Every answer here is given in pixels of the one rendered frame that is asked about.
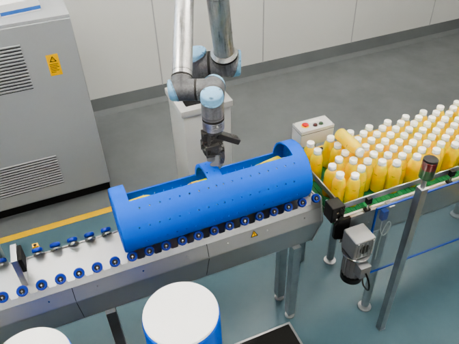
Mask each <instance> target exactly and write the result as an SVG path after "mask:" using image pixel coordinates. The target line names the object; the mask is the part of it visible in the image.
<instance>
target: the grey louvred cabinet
mask: <svg viewBox="0 0 459 344"><path fill-rule="evenodd" d="M38 1H39V3H40V7H41V10H37V11H34V12H28V13H24V14H18V15H14V16H8V17H5V18H2V17H1V16H0V218H5V217H8V216H12V215H15V214H20V213H23V212H27V211H29V210H34V209H37V208H40V207H44V206H48V205H52V204H54V203H59V202H62V201H66V200H69V199H73V198H77V197H81V196H84V195H88V194H91V193H94V192H98V191H101V190H106V189H109V188H110V184H109V182H110V178H109V173H108V170H107V165H106V162H105V157H104V154H103V150H102V145H101V142H100V137H99V133H98V129H97V125H96V120H95V117H94V112H93V108H92V104H91V100H90V97H89V92H88V89H87V84H86V81H85V76H84V72H83V67H82V64H81V59H80V56H79V51H78V48H77V43H76V40H75V36H74V31H73V28H72V23H71V20H70V15H69V13H68V10H67V8H66V5H65V3H64V0H38Z"/></svg>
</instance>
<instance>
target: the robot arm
mask: <svg viewBox="0 0 459 344"><path fill-rule="evenodd" d="M206 3H207V8H208V17H209V21H210V30H211V36H212V44H213V47H212V50H211V51H206V48H205V47H204V46H193V13H194V0H175V3H174V22H173V57H172V74H171V80H170V79H169V80H168V81H167V91H168V95H169V99H170V100H171V101H173V102H179V101H200V102H201V116H202V127H203V130H201V139H200V142H201V143H202V144H201V149H202V151H203V153H204V155H205V156H206V158H207V161H208V162H211V163H210V166H211V167H217V166H218V168H219V169H220V168H221V167H222V166H223V163H224V161H225V147H224V144H223V141H226V142H229V143H233V144H237V145H239V143H240V142H241V140H240V139H239V138H238V136H237V135H235V134H230V133H228V132H224V131H223V130H224V128H225V118H224V98H225V81H224V80H223V78H222V77H235V76H240V73H241V50H238V49H237V48H236V47H235V46H234V43H233V35H232V20H231V12H230V0H206Z"/></svg>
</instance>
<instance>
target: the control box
mask: <svg viewBox="0 0 459 344"><path fill-rule="evenodd" d="M320 121H322V122H323V124H319V122H320ZM302 123H308V124H309V125H308V126H307V127H304V126H302ZM314 123H317V126H314V125H313V124H314ZM333 129H334V123H333V122H332V121H331V120H330V119H328V118H327V117H326V116H325V115H323V116H320V117H315V118H312V119H308V120H305V121H300V122H296V123H294V124H292V139H293V140H295V141H296V142H298V143H299V144H300V145H301V147H305V146H306V145H307V142H308V141H310V140H311V141H314V143H315V144H316V143H321V142H324V141H326V139H327V136H328V135H330V134H331V135H333Z"/></svg>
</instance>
